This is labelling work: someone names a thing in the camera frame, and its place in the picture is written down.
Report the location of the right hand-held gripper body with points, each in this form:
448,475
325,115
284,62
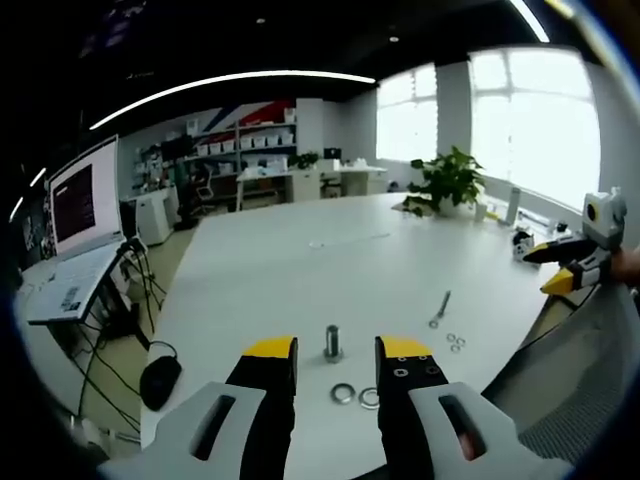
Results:
604,220

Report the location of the black and white small device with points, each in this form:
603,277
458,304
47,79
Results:
523,247

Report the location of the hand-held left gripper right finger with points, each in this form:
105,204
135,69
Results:
405,395

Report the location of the black computer mouse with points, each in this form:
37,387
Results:
159,380

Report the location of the large metal washer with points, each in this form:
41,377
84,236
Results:
369,397
342,393

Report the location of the white office desk row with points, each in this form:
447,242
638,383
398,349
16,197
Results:
310,180

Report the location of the metal threaded stud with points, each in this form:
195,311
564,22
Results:
332,342

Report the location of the white cylinder bottle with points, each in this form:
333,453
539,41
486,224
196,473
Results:
513,207

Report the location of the white cabinet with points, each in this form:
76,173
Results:
152,217

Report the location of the green potted plant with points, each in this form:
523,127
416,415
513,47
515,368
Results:
447,182

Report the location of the long metal bolt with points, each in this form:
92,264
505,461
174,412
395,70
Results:
440,310

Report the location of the grey mesh office chair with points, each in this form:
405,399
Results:
570,370

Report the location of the storage shelf with white bins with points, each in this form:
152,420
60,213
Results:
240,150

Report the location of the black office chair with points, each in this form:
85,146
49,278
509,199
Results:
197,192

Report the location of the open white laptop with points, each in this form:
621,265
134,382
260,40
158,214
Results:
80,235

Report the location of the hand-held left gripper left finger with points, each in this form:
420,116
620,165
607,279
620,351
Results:
260,395

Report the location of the small white side desk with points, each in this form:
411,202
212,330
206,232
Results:
55,320

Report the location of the person's right hand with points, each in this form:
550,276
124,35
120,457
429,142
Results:
628,265

